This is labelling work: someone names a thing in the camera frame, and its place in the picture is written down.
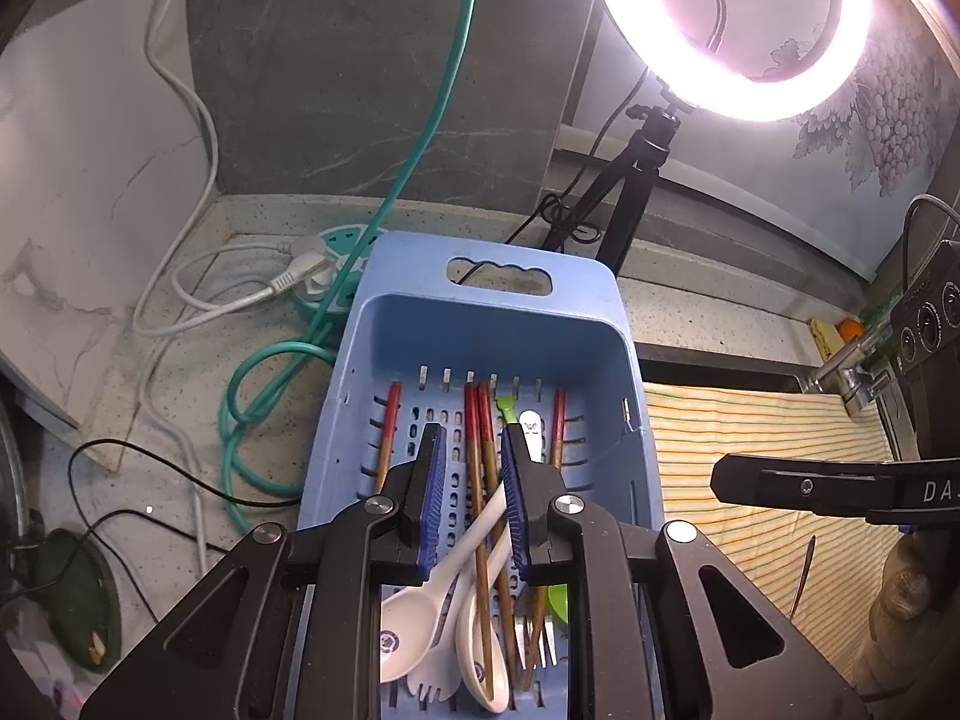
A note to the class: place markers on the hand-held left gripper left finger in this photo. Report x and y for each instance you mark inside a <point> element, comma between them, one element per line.
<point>431,499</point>

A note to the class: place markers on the large white ceramic spoon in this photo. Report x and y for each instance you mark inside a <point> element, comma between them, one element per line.
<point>480,679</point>

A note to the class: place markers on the orange object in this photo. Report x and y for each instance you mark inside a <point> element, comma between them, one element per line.
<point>851,328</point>

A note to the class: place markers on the green plastic spoon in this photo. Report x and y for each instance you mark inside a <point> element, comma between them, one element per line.
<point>507,411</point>

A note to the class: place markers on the person's right hand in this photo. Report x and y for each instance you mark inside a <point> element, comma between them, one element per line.
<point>915,607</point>

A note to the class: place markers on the black tripod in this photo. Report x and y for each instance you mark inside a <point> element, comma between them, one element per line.
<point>630,202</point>

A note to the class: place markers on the dark green round object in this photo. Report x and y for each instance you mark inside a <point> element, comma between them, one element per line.
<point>75,592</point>

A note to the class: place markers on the blue plastic basket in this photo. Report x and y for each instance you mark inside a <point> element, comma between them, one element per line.
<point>495,330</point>

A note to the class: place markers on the striped yellow cloth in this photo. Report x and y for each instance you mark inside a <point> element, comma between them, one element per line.
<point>750,427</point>

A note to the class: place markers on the white plastic spork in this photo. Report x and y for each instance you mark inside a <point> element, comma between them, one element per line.
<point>429,690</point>

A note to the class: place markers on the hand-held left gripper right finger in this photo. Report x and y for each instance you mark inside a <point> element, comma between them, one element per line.
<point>517,514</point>

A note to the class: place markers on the small white ceramic spoon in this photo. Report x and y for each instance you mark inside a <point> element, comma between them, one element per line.
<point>409,630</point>

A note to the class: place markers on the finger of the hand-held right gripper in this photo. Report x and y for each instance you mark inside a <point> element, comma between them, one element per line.
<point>787,484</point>

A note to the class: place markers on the metal faucet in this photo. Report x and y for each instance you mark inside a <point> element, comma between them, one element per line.
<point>851,382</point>

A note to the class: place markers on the green and white power strip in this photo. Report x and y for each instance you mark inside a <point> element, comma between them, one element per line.
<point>341,247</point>

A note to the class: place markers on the yellow object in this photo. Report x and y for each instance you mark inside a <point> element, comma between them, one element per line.
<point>823,337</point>

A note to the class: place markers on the grey metal utensil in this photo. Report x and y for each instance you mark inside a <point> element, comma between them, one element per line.
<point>804,577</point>
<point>544,641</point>

